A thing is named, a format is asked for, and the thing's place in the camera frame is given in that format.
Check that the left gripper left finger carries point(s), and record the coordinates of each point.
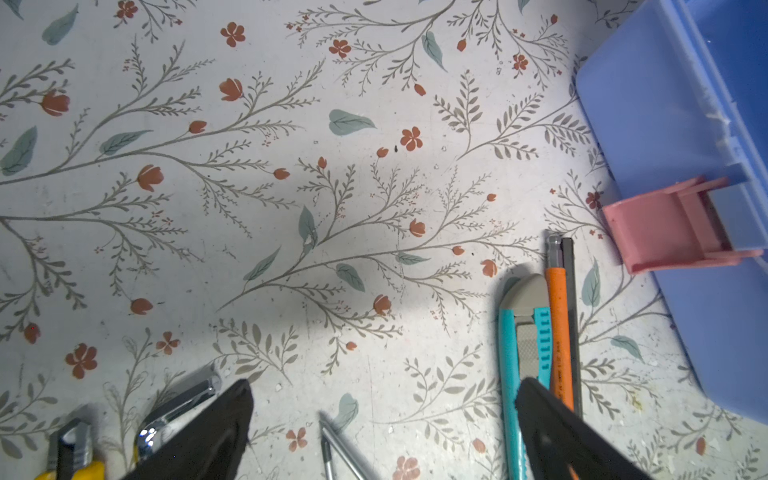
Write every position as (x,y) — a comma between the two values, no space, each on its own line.
(210,445)

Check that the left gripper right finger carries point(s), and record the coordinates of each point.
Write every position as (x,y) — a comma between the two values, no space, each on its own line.
(560,445)

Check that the orange pencil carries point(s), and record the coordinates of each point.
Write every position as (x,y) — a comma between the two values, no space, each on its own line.
(562,372)

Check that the teal utility knife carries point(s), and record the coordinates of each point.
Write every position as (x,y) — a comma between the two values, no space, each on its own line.
(525,350)

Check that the yellow black utility knife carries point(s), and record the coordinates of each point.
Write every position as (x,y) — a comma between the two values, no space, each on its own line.
(71,454)

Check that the black yellow screwdriver long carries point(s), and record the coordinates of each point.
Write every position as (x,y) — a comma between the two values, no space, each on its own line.
(338,446)

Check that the white blue tool box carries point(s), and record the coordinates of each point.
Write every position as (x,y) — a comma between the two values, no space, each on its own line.
(677,100)

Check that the red hex key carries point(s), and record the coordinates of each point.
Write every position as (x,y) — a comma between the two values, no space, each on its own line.
(176,404)

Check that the black hex key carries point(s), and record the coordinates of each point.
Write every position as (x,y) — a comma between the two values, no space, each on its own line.
(567,248)

